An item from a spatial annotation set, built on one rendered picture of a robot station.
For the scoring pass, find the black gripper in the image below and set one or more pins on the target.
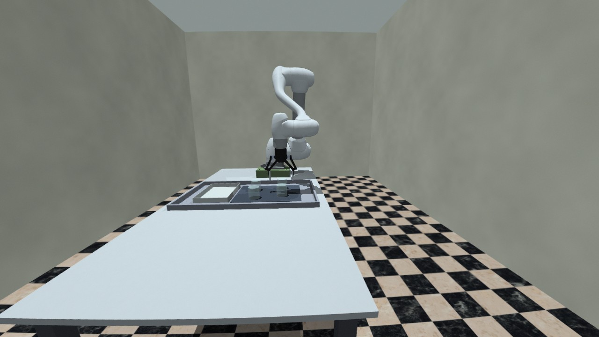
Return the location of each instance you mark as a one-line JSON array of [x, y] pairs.
[[280, 156]]

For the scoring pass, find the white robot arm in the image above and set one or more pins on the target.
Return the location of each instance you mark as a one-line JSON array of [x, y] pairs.
[[301, 125]]

